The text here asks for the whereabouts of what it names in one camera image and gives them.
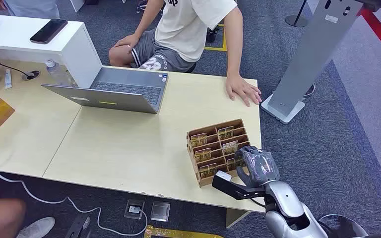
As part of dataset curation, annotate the grey open laptop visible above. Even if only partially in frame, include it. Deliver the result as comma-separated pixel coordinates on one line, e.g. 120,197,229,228
41,67,170,115

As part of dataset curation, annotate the round desk cable grommet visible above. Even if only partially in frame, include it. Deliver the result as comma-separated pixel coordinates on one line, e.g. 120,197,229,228
21,69,41,81

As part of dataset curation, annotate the white cable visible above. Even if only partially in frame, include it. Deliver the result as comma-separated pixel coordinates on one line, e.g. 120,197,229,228
0,123,149,237

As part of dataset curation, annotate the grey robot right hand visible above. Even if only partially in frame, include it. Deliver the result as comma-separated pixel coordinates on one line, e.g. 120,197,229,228
235,146,281,189

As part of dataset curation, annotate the wooden slotted card holder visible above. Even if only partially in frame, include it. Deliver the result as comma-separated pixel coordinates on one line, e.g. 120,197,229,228
186,119,252,188

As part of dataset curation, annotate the black thin cable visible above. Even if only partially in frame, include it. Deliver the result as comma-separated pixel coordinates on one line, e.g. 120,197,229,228
0,52,33,79

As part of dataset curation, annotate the floor power socket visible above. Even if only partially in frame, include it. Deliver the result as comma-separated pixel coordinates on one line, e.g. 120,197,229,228
124,198,145,220

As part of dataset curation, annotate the person's left hand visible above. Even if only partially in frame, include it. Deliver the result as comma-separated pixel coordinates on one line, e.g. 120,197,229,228
225,74,263,108

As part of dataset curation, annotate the person's right hand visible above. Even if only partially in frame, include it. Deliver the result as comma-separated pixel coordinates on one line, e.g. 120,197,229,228
114,34,140,53

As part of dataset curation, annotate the black stanchion post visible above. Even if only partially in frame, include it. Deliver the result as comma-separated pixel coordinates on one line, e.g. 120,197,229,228
284,0,310,28

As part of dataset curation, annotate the small white tube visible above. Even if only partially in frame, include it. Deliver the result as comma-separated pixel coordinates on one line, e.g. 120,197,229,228
4,68,13,90

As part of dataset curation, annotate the gold card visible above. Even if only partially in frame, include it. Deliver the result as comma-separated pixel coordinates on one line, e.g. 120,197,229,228
199,163,218,179
226,156,246,171
194,148,212,163
217,126,235,140
222,141,239,156
190,133,208,148

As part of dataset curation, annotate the person's hand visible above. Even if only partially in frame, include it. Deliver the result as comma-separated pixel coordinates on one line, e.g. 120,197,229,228
114,34,140,53
225,74,263,108

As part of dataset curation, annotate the black shoe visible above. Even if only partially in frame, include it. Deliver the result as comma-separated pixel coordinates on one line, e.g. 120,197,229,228
205,25,221,44

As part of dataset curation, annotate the white desk riser shelf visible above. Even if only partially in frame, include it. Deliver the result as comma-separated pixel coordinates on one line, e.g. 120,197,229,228
0,13,103,89

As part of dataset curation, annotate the grey kiosk stand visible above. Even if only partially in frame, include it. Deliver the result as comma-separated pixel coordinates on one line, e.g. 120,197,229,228
260,0,366,125

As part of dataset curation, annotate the white shoe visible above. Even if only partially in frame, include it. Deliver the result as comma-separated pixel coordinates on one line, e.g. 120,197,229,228
16,217,56,238

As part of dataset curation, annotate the dark robot body shell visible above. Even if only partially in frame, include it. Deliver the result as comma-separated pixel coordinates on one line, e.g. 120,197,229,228
317,214,369,238

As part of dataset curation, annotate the standing person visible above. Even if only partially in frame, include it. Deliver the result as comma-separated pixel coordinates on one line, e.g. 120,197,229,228
0,0,61,20

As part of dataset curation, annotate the metal floor cover plate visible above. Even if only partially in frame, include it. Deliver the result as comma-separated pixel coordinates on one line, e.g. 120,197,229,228
150,201,172,223

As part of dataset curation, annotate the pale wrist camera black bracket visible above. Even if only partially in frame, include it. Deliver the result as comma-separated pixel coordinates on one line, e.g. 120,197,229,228
211,170,266,201

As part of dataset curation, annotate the black floor device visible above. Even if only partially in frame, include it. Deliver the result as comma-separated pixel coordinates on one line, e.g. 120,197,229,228
64,214,92,238

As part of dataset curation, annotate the black smartphone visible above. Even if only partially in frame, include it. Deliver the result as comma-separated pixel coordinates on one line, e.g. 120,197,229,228
29,18,69,45

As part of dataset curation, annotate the person's leg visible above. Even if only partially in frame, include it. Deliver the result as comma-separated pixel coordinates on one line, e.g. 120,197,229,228
0,198,27,238

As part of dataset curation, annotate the clear plastic water bottle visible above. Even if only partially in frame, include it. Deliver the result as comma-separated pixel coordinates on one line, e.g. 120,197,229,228
44,59,78,88

